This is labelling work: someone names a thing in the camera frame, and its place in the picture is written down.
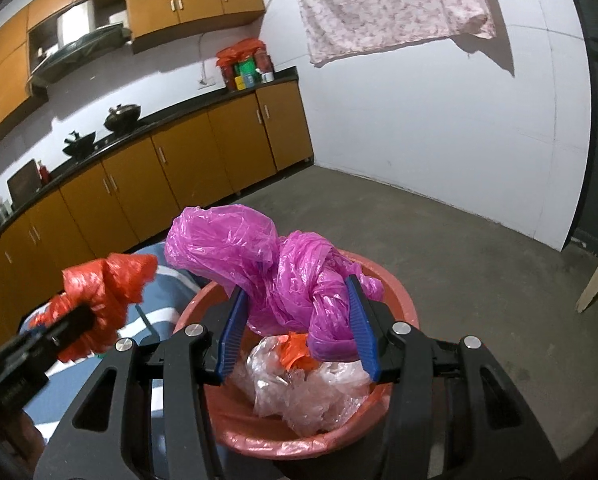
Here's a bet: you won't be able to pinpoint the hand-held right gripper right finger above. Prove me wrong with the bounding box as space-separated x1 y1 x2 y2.
344 274 562 480

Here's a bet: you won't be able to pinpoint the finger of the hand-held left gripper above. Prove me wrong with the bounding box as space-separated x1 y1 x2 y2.
46 305 97 358

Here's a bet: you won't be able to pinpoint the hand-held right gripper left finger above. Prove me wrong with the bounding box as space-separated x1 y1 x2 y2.
34 285 250 480

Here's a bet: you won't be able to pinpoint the red plastic basin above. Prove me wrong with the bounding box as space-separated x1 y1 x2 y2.
173 255 420 461

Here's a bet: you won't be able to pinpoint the orange plastic bag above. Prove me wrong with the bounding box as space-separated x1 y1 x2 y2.
279 332 320 371
34 254 159 363

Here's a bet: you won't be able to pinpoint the magenta plastic bag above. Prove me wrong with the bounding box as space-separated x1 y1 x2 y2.
164 205 385 363

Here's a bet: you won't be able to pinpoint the large bubble wrap sheet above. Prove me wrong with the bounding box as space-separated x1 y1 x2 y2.
244 335 372 436

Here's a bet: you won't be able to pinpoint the dark cutting board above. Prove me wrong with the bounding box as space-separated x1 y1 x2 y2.
7 159 42 206

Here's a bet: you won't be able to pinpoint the wooden lower cabinets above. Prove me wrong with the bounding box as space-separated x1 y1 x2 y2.
0 81 314 341

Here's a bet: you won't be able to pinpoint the black wok with lid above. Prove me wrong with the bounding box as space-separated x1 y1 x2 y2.
103 103 143 132

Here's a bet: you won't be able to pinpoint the black countertop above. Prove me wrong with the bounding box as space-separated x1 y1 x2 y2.
0 66 299 261

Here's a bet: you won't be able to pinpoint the green box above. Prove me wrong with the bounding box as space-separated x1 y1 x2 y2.
236 59 257 88

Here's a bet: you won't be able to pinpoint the steel range hood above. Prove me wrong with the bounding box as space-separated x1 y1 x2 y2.
26 0 134 88

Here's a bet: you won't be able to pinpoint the red plastic bag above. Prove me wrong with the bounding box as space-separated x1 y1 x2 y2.
215 37 267 66

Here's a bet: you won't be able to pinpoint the pink floral cloth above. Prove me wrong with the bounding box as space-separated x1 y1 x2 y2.
284 0 496 65

